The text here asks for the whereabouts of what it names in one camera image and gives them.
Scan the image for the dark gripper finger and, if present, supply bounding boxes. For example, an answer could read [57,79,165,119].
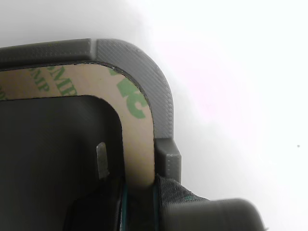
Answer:
[69,177,130,231]
[153,173,267,231]

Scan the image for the light grey holder plate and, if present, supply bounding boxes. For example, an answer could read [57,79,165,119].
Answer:
[0,38,183,231]

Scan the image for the beige rectangular adhesive frame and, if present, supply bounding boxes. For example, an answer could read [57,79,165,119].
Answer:
[0,63,155,190]

